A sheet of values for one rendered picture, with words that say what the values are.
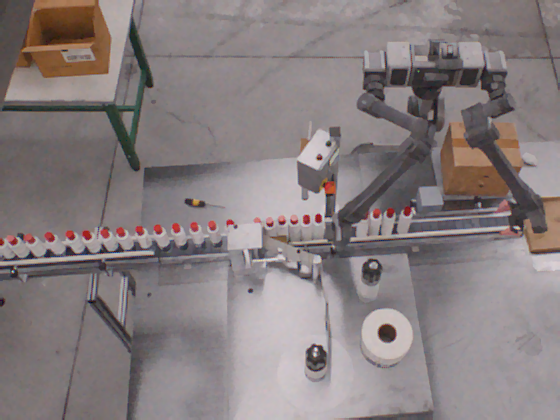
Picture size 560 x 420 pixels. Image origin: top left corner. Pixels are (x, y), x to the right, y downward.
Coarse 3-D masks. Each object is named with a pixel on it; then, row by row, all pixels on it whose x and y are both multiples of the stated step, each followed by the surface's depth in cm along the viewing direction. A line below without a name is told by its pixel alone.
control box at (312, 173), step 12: (324, 132) 249; (312, 144) 246; (324, 144) 246; (336, 144) 247; (300, 156) 243; (312, 156) 243; (324, 156) 244; (336, 156) 254; (300, 168) 246; (312, 168) 241; (324, 168) 245; (336, 168) 262; (300, 180) 254; (312, 180) 249; (324, 180) 253
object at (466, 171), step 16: (448, 128) 301; (464, 128) 296; (512, 128) 296; (448, 144) 300; (464, 144) 291; (512, 144) 291; (448, 160) 299; (464, 160) 286; (480, 160) 287; (512, 160) 287; (448, 176) 299; (464, 176) 293; (480, 176) 293; (496, 176) 293; (448, 192) 306; (464, 192) 306; (480, 192) 305; (496, 192) 305
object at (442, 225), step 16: (416, 224) 296; (432, 224) 296; (448, 224) 296; (464, 224) 296; (480, 224) 297; (496, 224) 297; (208, 240) 289; (224, 240) 289; (384, 240) 291; (160, 256) 285; (176, 256) 286
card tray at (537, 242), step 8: (544, 200) 309; (552, 200) 309; (552, 208) 307; (552, 216) 305; (528, 224) 302; (552, 224) 303; (528, 232) 300; (552, 232) 301; (528, 240) 298; (536, 240) 298; (544, 240) 298; (552, 240) 298; (536, 248) 292; (544, 248) 293; (552, 248) 293
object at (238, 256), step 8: (256, 248) 265; (264, 248) 281; (232, 256) 264; (240, 256) 264; (248, 256) 279; (256, 256) 272; (264, 256) 279; (232, 264) 271; (240, 264) 271; (248, 264) 277; (256, 264) 277; (264, 264) 278; (240, 272) 278; (248, 272) 279; (264, 272) 280
